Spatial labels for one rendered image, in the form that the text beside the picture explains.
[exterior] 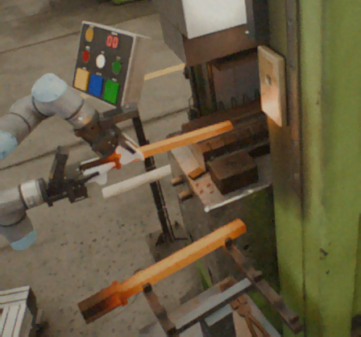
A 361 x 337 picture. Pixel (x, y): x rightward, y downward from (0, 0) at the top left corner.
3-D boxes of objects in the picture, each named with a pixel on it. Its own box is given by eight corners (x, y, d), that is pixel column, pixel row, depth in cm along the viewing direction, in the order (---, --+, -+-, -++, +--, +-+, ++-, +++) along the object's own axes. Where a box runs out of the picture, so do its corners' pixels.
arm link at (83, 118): (82, 93, 120) (87, 106, 114) (94, 103, 123) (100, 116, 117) (62, 112, 121) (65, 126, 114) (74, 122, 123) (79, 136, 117)
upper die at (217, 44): (187, 68, 116) (181, 33, 111) (163, 43, 132) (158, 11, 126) (325, 26, 127) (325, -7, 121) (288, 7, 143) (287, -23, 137)
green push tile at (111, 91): (114, 104, 165) (118, 84, 164) (102, 98, 170) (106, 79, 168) (118, 104, 167) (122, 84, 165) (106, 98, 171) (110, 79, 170)
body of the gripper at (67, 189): (86, 182, 134) (46, 196, 131) (78, 159, 129) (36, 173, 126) (91, 197, 128) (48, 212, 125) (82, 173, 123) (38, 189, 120)
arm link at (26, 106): (-7, 119, 114) (19, 106, 109) (18, 97, 123) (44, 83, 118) (14, 143, 117) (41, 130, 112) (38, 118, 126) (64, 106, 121)
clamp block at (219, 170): (221, 197, 126) (219, 179, 122) (210, 179, 132) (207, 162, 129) (259, 181, 129) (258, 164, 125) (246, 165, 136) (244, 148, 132)
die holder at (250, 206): (224, 307, 147) (205, 210, 122) (184, 231, 177) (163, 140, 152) (364, 243, 161) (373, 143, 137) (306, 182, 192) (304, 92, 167)
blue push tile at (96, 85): (99, 97, 171) (102, 78, 170) (88, 92, 176) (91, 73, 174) (103, 97, 173) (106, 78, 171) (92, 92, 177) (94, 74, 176)
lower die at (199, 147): (205, 172, 135) (201, 150, 131) (184, 139, 151) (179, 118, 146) (323, 129, 146) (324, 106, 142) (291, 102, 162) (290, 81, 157)
